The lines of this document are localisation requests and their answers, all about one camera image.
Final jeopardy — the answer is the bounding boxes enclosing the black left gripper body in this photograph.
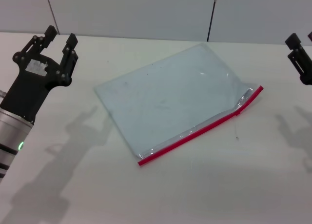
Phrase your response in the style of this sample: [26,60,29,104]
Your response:
[0,53,66,124]

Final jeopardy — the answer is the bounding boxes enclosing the clear document bag red zipper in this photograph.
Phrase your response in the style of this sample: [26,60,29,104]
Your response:
[94,42,264,167]

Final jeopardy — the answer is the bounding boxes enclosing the black vertical wall strip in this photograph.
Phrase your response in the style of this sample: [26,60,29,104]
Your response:
[206,0,219,42]

